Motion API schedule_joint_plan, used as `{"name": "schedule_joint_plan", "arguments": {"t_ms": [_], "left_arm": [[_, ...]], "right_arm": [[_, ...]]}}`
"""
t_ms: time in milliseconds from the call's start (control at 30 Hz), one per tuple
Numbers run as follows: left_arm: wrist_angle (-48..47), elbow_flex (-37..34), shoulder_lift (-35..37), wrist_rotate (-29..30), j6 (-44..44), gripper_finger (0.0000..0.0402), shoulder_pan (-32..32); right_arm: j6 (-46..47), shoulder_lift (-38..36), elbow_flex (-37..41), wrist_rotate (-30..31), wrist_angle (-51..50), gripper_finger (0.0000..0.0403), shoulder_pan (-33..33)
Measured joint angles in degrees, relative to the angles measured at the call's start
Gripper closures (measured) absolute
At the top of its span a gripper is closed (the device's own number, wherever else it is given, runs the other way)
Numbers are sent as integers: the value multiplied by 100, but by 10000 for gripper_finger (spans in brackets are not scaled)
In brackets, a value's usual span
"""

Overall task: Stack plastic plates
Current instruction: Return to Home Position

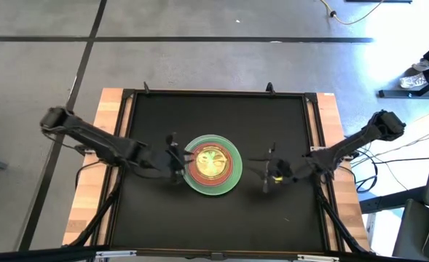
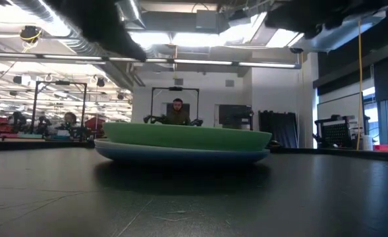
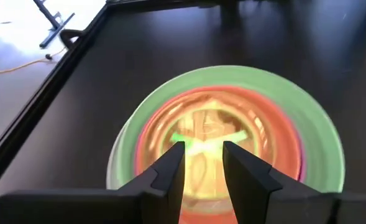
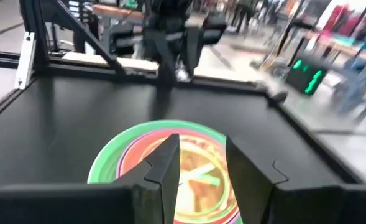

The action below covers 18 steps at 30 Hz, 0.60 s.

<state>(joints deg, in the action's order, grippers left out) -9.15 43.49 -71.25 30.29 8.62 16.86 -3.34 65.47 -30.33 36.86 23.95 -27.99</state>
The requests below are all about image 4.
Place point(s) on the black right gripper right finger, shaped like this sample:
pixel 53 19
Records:
pixel 251 186

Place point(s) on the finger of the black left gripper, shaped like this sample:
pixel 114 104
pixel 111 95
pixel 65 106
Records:
pixel 165 62
pixel 192 53

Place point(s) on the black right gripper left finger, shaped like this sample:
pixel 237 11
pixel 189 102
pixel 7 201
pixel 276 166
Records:
pixel 161 186

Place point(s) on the orange plastic plate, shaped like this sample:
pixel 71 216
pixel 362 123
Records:
pixel 133 161

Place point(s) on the magenta plastic plate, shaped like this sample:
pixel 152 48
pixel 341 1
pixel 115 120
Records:
pixel 122 155

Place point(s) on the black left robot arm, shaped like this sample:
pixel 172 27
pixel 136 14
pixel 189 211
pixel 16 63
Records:
pixel 170 6

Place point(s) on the black box with green lights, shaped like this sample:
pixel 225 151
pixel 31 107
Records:
pixel 297 81

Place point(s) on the black table mat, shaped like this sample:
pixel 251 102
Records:
pixel 61 124

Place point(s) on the black aluminium table frame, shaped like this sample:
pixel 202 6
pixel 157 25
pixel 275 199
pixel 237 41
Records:
pixel 36 31

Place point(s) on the white metal bracket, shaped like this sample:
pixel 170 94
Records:
pixel 24 62

